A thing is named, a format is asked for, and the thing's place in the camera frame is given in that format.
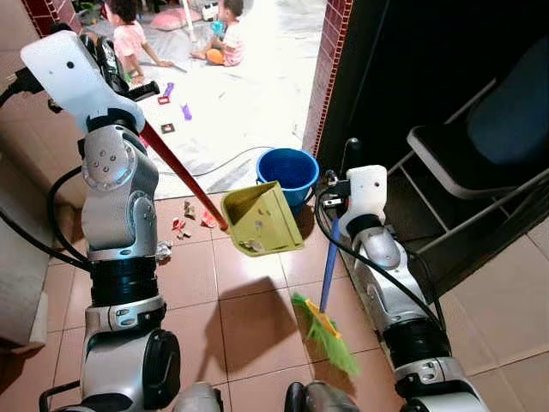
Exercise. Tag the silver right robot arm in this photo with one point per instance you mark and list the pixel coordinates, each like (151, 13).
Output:
(382, 257)

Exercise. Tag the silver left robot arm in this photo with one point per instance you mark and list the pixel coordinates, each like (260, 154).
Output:
(107, 163)

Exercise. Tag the red toy piece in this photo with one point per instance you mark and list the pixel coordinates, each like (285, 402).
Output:
(163, 99)

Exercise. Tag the purple toy piece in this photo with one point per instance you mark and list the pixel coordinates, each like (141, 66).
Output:
(186, 112)
(168, 88)

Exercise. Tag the child in pink shirt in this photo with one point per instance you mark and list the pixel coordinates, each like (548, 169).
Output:
(129, 39)

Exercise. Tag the dark square toy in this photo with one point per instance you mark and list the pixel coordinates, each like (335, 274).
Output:
(168, 128)

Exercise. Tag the blue plastic bucket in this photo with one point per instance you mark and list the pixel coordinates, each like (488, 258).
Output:
(287, 167)

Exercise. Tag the pink cushion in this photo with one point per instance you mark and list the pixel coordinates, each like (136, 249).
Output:
(176, 19)

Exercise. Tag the child in striped shirt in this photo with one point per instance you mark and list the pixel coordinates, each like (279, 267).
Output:
(227, 43)

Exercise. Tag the orange wrapper scrap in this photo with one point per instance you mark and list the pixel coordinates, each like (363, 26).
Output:
(210, 221)

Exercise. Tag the black folding chair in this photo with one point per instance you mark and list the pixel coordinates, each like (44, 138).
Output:
(455, 154)

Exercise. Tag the brown paper scrap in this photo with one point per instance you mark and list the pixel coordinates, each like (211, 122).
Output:
(190, 209)

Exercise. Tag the red and white scrap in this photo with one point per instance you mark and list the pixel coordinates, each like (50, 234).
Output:
(179, 228)

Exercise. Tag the crumpled silver foil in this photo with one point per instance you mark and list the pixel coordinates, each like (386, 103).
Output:
(164, 251)

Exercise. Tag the grey robot right leg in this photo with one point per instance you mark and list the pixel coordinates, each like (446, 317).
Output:
(322, 399)

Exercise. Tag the grey robot leg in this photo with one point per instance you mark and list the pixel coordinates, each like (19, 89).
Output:
(322, 399)
(197, 399)

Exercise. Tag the grey robot left leg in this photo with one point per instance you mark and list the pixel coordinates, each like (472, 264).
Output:
(197, 399)

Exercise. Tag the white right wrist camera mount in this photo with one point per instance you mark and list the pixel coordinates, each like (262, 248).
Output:
(367, 193)

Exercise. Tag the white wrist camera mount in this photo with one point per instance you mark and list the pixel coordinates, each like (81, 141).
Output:
(69, 77)
(367, 193)

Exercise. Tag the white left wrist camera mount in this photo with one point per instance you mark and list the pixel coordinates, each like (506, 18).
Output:
(69, 77)

